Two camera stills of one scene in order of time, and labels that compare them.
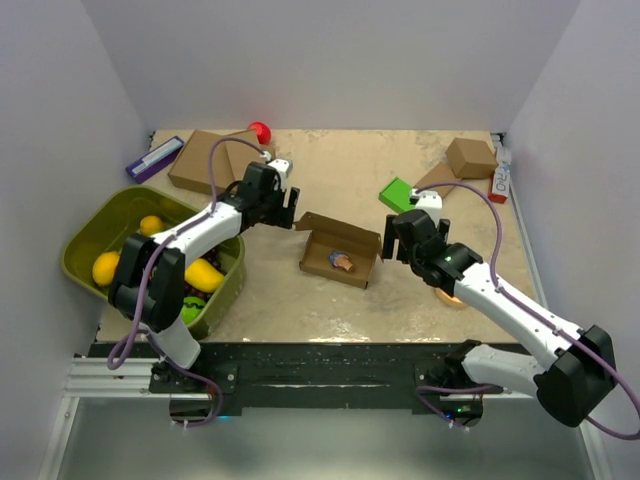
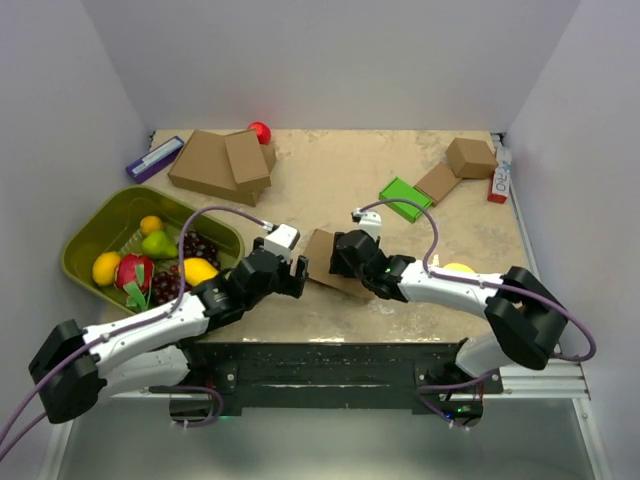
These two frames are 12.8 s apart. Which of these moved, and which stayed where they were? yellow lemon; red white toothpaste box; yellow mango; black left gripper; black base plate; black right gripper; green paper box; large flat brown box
Moved: black left gripper; black right gripper
Stayed: yellow lemon; large flat brown box; black base plate; red white toothpaste box; yellow mango; green paper box
